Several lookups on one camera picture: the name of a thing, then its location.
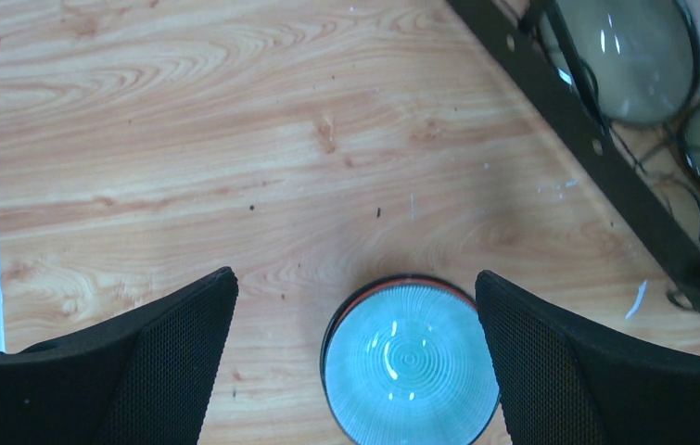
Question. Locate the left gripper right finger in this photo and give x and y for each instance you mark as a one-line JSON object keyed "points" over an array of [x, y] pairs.
{"points": [[566, 379]]}

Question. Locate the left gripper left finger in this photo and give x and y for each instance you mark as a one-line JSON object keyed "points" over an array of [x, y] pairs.
{"points": [[142, 377]]}

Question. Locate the celadon bowl black rim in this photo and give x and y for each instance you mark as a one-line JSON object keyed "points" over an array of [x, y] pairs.
{"points": [[404, 360]]}

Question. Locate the black wire dish rack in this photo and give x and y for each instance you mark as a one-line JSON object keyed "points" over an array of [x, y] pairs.
{"points": [[589, 142]]}

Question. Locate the beige bowl black rim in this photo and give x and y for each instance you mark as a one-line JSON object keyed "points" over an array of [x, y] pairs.
{"points": [[641, 54]]}

